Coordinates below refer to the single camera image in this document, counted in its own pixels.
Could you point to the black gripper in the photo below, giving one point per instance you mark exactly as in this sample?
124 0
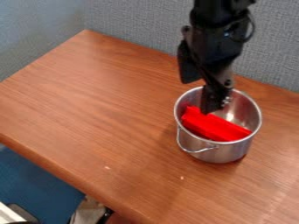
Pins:
205 53

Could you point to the white and black floor object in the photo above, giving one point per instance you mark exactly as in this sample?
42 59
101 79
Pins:
12 214

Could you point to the stainless steel pot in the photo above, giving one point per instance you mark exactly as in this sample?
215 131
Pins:
241 111

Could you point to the red plastic block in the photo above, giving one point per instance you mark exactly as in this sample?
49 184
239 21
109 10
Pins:
212 127

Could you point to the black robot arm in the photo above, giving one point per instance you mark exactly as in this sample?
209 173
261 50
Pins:
219 11

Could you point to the grey table leg bracket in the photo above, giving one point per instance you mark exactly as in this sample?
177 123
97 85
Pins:
90 212

